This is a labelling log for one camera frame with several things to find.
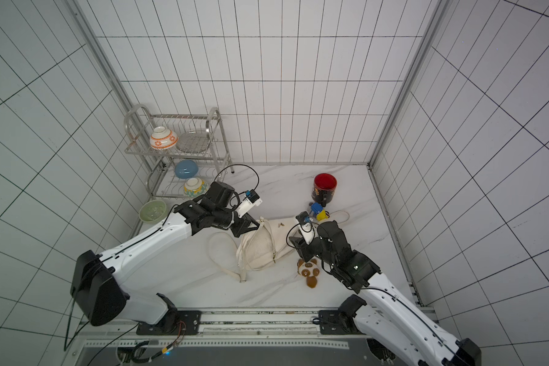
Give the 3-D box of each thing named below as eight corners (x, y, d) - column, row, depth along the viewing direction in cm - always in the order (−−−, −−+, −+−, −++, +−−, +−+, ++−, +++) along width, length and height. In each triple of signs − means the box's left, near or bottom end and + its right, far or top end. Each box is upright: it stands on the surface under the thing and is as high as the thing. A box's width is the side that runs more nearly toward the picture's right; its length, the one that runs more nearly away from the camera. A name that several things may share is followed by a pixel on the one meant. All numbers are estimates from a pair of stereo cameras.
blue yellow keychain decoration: (317, 222, 98) (319, 217, 95) (309, 209, 103) (310, 204, 99) (326, 219, 99) (327, 214, 96) (317, 206, 104) (318, 201, 100)
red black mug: (313, 209, 101) (315, 199, 95) (310, 184, 111) (312, 173, 104) (336, 209, 101) (341, 199, 95) (331, 184, 111) (335, 173, 104)
